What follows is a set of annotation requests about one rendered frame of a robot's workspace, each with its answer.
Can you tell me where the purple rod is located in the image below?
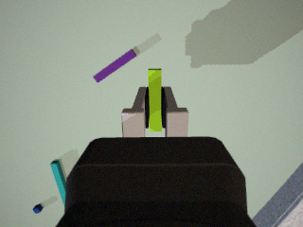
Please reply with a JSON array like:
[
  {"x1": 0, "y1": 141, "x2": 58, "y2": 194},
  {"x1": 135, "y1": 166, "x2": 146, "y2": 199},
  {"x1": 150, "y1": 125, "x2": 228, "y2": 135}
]
[{"x1": 94, "y1": 49, "x2": 136, "y2": 83}]

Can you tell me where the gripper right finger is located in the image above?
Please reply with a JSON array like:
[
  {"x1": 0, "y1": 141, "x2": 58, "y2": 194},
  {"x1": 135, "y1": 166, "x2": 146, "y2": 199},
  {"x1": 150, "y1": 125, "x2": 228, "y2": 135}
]
[{"x1": 161, "y1": 86, "x2": 188, "y2": 137}]

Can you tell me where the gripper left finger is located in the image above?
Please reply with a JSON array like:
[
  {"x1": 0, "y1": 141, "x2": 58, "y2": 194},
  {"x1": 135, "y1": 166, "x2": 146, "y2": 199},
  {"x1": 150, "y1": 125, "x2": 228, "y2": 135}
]
[{"x1": 121, "y1": 87, "x2": 150, "y2": 137}]

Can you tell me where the lime green rod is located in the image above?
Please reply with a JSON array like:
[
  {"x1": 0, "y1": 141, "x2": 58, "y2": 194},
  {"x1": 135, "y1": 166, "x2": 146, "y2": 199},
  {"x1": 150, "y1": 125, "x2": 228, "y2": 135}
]
[{"x1": 148, "y1": 69, "x2": 162, "y2": 131}]

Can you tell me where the turquoise rod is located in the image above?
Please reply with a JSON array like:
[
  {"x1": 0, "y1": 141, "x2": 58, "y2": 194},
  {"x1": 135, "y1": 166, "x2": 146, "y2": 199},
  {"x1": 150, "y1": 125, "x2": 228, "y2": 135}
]
[{"x1": 50, "y1": 160, "x2": 66, "y2": 205}]

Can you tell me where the small blue cube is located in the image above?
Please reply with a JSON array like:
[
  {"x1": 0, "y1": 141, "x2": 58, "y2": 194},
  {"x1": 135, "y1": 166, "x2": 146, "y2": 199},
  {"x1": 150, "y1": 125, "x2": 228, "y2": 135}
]
[{"x1": 33, "y1": 204, "x2": 43, "y2": 214}]

